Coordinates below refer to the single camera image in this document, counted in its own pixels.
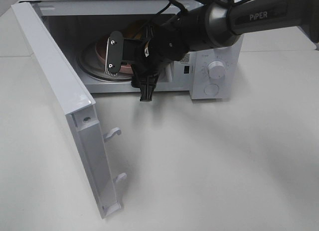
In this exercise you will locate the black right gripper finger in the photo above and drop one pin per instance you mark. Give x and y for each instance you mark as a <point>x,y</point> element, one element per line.
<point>114,53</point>
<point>147,87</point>

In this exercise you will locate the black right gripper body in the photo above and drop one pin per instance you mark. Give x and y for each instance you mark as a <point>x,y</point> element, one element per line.
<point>149,57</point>

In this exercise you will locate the pink round plate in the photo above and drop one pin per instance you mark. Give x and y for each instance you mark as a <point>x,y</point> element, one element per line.
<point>100,49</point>

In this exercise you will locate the burger with sesame-free bun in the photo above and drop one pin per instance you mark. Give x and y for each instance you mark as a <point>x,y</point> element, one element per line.
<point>134,30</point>

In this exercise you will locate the white microwave knob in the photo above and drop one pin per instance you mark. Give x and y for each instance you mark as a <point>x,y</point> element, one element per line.
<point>216,70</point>

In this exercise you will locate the round white door button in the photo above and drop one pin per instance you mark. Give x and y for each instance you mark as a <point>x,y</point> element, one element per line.
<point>211,90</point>

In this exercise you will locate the white microwave door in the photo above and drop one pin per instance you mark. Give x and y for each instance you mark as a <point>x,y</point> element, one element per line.
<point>74,107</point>

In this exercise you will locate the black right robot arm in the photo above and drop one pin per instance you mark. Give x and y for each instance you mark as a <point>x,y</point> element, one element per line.
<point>215,24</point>

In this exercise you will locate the white microwave oven body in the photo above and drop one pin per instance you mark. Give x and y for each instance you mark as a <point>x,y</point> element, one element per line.
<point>69,39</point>

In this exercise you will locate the glass microwave turntable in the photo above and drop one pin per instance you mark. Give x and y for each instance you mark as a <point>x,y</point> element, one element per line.
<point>91,63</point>

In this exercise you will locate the white warning label sticker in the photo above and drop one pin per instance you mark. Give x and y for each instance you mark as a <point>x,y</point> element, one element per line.
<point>186,59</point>

